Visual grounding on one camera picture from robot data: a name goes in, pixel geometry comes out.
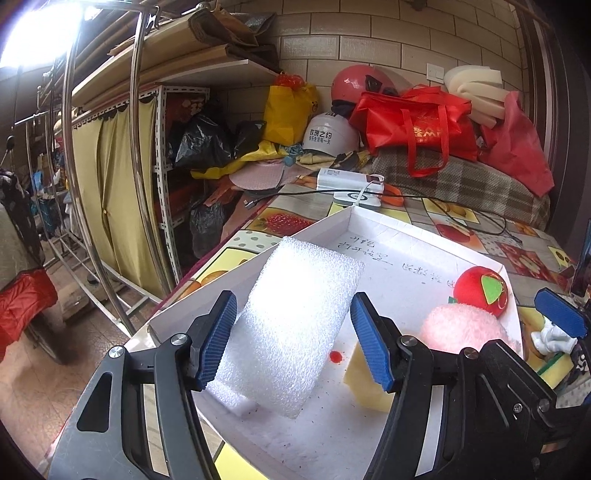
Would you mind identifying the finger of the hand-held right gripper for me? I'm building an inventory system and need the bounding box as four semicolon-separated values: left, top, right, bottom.
534;287;591;339
556;344;591;411

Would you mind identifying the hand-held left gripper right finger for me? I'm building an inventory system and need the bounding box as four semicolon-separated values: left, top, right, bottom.
349;292;561;480

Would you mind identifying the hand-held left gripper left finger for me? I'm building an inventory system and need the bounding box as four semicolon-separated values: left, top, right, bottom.
48;290;239;480

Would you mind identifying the white figurine toy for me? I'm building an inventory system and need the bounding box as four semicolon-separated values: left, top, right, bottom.
530;316;578;355

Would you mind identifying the white foam block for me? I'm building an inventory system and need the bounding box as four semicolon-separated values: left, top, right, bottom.
203;236;365;420

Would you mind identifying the white cardboard box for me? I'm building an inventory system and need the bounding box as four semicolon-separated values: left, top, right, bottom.
124;205;525;480

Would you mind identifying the green and yellow sponge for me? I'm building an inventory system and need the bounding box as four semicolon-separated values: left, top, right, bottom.
538;352;573;389

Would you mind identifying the smartphone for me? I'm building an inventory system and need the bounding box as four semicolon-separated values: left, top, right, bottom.
569;240;591;301

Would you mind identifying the red plush apple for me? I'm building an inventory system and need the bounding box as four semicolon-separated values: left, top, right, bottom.
453;267;509;318

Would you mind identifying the pink plush toy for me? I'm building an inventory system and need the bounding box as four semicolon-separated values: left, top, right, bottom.
419;298;522;358

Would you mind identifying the fruit print tablecloth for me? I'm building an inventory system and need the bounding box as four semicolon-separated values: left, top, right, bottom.
175;171;591;480

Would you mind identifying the black plastic bag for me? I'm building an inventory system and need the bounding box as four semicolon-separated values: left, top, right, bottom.
189;200;227;259
173;113;236;169
233;120;267;158

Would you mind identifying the plaid blanket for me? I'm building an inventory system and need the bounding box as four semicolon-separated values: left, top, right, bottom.
369;150;552;232

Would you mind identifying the white power bank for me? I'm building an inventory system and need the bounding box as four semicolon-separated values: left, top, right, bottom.
316;168;385;195

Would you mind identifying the pink sun hat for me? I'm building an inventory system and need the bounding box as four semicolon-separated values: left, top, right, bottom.
228;161;287;191

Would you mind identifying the dark wooden door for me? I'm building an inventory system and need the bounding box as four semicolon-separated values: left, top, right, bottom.
517;0;591;278

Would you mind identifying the red plastic bag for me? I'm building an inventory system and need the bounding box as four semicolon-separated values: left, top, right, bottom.
478;91;555;197

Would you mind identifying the yellow curtain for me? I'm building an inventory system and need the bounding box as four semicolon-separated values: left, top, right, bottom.
71;88;160;296

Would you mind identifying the yellow plastic sheet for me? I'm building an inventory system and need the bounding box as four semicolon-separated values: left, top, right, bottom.
191;141;305;181

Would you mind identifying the red jacket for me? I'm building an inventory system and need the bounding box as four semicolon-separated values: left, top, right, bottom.
0;270;58;356

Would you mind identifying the white helmet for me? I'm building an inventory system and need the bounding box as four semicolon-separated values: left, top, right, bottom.
302;112;363;158

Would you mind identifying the red tote bag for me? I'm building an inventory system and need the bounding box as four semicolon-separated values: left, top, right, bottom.
348;85;478;178

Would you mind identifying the metal storage shelf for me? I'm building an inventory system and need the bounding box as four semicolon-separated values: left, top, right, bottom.
69;60;282;301

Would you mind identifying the yellow shopping bag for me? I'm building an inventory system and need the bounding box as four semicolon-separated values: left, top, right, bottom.
263;74;319;146

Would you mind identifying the white foam pad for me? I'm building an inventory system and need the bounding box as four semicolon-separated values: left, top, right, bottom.
443;65;511;127

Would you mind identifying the metal clothes rack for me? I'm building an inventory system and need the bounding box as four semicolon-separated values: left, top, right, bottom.
14;0;162;342

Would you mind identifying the pink helmet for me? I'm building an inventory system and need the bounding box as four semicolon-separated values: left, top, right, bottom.
331;65;402;109

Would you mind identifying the stack of wooden boards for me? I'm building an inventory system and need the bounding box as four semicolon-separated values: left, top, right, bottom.
69;0;282;107

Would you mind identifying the white wireless charger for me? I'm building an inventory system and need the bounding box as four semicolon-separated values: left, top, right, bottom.
333;191;384;214

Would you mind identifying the white charging cable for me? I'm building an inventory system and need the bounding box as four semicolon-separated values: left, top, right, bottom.
353;178;384;208

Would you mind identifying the black cable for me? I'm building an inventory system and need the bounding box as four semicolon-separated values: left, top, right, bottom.
245;189;522;241

